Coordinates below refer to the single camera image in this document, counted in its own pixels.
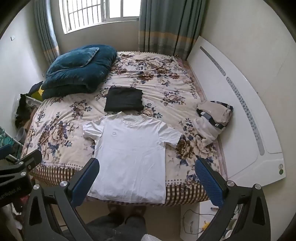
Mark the teal folded quilt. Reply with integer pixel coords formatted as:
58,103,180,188
42,44,117,100

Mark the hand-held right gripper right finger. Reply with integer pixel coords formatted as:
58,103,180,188
195,158,271,241

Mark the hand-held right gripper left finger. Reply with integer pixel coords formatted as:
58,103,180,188
22,158,100,241

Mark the person's left leg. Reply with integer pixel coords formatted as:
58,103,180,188
85,205,127,241

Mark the teal velvet pillow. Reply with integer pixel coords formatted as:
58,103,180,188
46,47,100,78

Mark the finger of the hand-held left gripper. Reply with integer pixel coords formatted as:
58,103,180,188
0,149,43,186
0,144,19,164

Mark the white headboard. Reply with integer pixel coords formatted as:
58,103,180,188
187,36,286,186

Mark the person's right leg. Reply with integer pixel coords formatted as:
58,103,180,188
125,205,147,241

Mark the barred window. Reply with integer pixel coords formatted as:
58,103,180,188
58,0,141,35

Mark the black folded garment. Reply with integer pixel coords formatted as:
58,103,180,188
104,87,144,113

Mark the black cable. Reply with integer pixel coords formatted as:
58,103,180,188
183,209,203,235

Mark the wide grey-green curtain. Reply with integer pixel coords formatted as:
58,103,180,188
138,0,207,61

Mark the white crumpled garment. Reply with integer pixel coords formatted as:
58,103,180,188
193,117,222,146

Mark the white t-shirt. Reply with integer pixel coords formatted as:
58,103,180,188
83,111,183,204

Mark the dark cloth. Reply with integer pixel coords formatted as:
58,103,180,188
29,81,44,95

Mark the beige garment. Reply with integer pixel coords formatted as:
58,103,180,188
198,101,232,124

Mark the grey cup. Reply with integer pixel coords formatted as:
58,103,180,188
18,127,28,143

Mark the yellow container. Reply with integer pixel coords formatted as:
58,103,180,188
31,86,44,101

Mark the green mesh basket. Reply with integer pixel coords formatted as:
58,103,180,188
0,126,23,160

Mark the brown cardboard box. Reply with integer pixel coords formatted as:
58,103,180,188
24,109,36,131

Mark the floral bed sheet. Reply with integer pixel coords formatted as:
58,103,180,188
22,51,228,204

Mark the black cloth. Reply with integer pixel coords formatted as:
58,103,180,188
15,93,35,128

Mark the narrow grey-green curtain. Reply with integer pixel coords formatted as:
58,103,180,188
34,0,61,66

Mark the person's leg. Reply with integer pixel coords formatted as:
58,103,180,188
125,205,147,241
85,205,127,241

